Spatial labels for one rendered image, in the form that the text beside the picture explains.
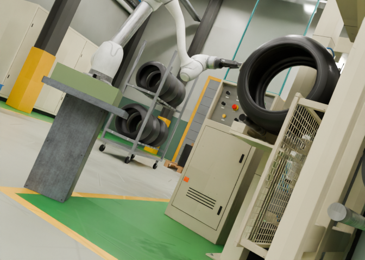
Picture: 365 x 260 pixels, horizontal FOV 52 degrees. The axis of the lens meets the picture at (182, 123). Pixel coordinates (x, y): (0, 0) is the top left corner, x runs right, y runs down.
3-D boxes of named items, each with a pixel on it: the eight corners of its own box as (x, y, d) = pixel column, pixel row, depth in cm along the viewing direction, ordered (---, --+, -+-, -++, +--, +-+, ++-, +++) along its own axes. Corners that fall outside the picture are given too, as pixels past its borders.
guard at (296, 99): (293, 247, 227) (336, 141, 231) (296, 248, 225) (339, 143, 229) (232, 245, 154) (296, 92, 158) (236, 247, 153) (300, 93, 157)
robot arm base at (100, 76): (79, 73, 224) (83, 64, 224) (88, 78, 246) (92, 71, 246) (107, 84, 224) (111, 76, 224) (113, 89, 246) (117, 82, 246)
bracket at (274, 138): (253, 137, 258) (258, 124, 259) (307, 156, 235) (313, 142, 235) (251, 135, 256) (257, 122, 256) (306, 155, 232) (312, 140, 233)
